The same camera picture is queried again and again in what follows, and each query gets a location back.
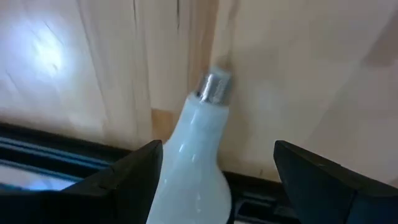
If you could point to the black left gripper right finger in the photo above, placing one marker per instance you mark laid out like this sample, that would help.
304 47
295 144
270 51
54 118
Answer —
335 196

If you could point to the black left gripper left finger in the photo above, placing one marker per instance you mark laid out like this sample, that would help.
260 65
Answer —
93 202

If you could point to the white flood lightbulb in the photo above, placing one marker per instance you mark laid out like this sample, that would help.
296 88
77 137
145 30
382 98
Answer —
192 155

